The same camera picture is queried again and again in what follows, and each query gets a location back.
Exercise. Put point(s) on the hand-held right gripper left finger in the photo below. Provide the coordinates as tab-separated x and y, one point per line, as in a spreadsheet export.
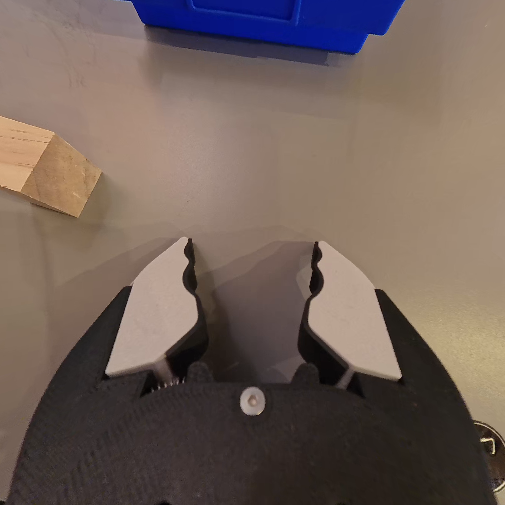
157	319

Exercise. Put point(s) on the blue plastic storage bin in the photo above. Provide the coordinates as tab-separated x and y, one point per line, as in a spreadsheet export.
331	27

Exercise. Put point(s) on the wooden cube block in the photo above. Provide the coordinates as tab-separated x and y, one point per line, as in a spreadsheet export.
51	173

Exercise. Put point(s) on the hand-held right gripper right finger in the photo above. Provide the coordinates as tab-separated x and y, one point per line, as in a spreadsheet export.
351	319

